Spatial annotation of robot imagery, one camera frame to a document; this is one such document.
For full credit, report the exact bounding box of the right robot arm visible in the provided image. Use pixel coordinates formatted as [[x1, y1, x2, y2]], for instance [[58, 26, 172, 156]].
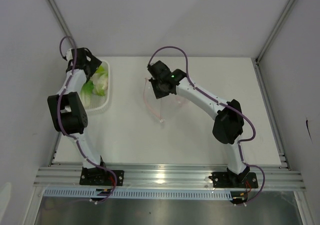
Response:
[[147, 60, 250, 187]]

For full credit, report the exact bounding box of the aluminium mounting rail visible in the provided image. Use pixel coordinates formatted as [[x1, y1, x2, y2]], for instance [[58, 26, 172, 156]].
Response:
[[33, 163, 306, 191]]

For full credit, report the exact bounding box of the white plastic basket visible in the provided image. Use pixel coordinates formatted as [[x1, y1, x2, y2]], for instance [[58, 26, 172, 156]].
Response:
[[85, 59, 111, 115]]

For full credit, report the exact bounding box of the clear zip top bag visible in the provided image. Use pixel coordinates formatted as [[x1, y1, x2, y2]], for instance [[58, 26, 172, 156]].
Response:
[[142, 77, 189, 123]]

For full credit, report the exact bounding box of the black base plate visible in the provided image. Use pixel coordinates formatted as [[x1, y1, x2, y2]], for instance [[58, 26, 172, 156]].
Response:
[[79, 167, 115, 186], [208, 171, 259, 189]]

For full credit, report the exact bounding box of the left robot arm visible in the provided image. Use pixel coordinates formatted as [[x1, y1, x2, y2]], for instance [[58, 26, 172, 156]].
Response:
[[47, 47, 102, 169]]

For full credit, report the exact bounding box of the green leafy lettuce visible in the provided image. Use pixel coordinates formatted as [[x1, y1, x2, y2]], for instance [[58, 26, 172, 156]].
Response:
[[79, 80, 94, 109]]

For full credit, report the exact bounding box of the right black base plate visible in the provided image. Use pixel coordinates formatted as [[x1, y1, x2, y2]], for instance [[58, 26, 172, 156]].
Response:
[[208, 171, 259, 189]]

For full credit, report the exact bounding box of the green apple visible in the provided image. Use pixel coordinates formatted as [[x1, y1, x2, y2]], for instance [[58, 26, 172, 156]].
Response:
[[95, 65, 108, 76]]

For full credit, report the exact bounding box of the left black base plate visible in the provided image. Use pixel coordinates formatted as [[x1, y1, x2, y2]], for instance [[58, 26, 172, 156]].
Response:
[[79, 167, 115, 186]]

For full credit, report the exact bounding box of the slotted cable duct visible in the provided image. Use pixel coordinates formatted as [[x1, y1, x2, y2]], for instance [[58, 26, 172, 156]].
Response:
[[43, 187, 245, 201]]

